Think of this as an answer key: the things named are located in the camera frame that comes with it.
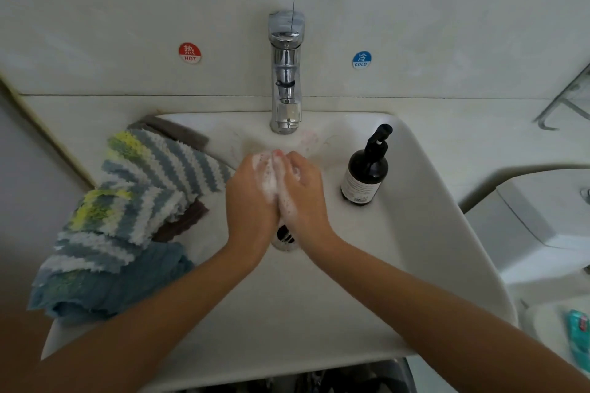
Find person's left hand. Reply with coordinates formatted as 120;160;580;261
225;150;282;255

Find person's right hand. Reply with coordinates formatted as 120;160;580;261
273;150;337;251

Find pink white striped cloth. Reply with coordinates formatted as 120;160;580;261
253;150;301;224

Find brown cloth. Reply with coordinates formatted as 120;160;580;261
129;114;211;244

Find white ceramic sink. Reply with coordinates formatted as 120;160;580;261
39;112;519;389

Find blue stained cloth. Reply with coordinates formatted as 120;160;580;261
28;243;197;323

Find person's left forearm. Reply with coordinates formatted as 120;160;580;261
0;241;264;393

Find person's right forearm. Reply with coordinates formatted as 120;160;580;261
304;232;590;393

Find metal sink drain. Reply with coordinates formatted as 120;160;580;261
272;222;301;253

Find black pump soap bottle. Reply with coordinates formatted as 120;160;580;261
340;123;394;207

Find chrome faucet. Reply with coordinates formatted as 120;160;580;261
268;9;306;135

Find red round sticker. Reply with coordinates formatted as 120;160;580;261
178;42;203;64

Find gray patterned trousers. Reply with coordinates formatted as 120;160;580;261
184;359;416;393

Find white toilet tank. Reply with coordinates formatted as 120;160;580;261
463;167;590;283

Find white toilet lid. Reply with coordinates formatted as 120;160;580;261
525;296;590;380

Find teal tube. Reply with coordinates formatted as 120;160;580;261
566;308;590;362

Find metal wall shelf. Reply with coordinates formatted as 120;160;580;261
535;66;590;131

